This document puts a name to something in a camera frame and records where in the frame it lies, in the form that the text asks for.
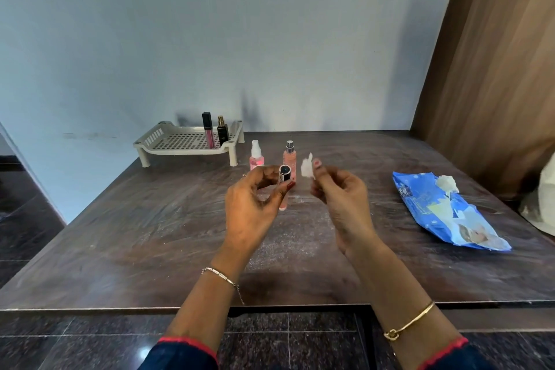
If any person's right hand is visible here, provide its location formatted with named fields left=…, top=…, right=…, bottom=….
left=310, top=158, right=385, bottom=259

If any person's left hand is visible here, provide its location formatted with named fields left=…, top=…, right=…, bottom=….
left=216, top=164, right=297, bottom=265

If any white tissue piece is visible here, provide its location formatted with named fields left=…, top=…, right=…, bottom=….
left=301, top=152, right=316, bottom=180

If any pink tube with black cap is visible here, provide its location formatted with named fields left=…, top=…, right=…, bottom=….
left=278, top=164, right=293, bottom=212

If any person's right forearm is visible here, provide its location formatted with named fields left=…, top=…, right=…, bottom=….
left=350, top=244, right=465, bottom=355

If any person's left forearm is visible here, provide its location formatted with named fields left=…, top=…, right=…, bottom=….
left=164, top=258, right=245, bottom=351

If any peach spray bottle black nozzle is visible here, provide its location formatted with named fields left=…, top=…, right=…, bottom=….
left=284, top=140, right=297, bottom=182

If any pink spray bottle white cap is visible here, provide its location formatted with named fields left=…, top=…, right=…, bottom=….
left=249, top=139, right=265, bottom=171

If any black perfume bottle gold cap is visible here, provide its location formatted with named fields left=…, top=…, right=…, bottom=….
left=217, top=115, right=230, bottom=147

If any pink lip gloss black cap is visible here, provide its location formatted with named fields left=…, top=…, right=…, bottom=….
left=201, top=112, right=216, bottom=149

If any beige plastic rack tray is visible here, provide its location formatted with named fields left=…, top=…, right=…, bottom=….
left=133, top=121, right=245, bottom=168

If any white wet wipe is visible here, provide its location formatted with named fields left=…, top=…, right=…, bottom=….
left=435, top=175, right=460, bottom=195

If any blue wet wipes packet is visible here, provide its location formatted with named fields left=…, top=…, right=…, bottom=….
left=392, top=171, right=513, bottom=252

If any gold bangle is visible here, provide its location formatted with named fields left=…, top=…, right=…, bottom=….
left=383, top=301, right=436, bottom=342

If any navy left sleeve red trim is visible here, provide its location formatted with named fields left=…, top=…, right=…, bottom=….
left=138, top=336, right=220, bottom=370

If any navy sleeve red trim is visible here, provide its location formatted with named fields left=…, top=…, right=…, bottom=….
left=415, top=337, right=496, bottom=370
left=138, top=336, right=220, bottom=370

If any wooden cabinet panel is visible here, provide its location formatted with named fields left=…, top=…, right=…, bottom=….
left=410, top=0, right=555, bottom=203

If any white plastic bag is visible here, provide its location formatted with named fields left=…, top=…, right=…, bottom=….
left=518, top=153, right=555, bottom=237

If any navy right sleeve red trim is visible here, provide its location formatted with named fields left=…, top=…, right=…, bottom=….
left=415, top=337, right=496, bottom=370

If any silver chain bracelet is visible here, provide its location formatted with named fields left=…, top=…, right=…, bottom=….
left=201, top=267, right=246, bottom=306

